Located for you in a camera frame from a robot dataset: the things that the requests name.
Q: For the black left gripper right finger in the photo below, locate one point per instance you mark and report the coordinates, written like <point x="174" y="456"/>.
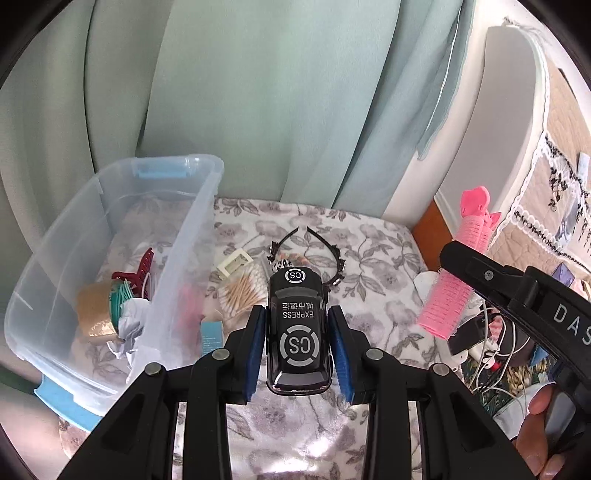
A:
<point x="414" y="412"/>

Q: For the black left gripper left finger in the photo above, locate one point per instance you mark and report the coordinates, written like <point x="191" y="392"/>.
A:
<point x="135" y="439"/>

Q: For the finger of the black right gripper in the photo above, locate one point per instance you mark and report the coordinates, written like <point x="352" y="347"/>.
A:
<point x="553" y="315"/>

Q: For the pink hair roller clip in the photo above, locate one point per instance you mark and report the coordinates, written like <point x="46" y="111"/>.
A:
<point x="449" y="295"/>

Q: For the white paper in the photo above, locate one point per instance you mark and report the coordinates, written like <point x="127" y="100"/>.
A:
<point x="132" y="319"/>

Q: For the teal medicine box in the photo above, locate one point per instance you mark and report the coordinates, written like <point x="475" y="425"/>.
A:
<point x="211" y="336"/>

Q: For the dark red hair claw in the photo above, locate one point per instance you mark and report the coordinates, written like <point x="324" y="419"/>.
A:
<point x="138" y="280"/>

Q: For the black toy car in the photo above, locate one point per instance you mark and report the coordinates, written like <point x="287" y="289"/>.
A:
<point x="297" y="346"/>

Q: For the black flower headband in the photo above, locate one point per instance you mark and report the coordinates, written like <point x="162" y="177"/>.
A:
<point x="338" y="264"/>

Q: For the person's right hand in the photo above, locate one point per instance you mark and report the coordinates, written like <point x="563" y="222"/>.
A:
<point x="540" y="433"/>

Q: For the clear plastic storage bin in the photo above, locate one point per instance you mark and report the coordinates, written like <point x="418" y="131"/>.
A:
<point x="163" y="203"/>

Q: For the bag of cotton swabs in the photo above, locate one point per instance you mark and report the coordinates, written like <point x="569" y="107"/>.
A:
<point x="243" y="289"/>

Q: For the white chair with beige cover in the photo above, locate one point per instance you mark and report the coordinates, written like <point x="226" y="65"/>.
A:
<point x="523" y="142"/>

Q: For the floral grey white blanket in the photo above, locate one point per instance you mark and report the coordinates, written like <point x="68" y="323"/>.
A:
<point x="322" y="436"/>

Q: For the cream square hair clip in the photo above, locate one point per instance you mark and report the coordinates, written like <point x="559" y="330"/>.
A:
<point x="232" y="263"/>

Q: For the mint green curtain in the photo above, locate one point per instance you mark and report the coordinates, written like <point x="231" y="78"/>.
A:
<point x="319" y="102"/>

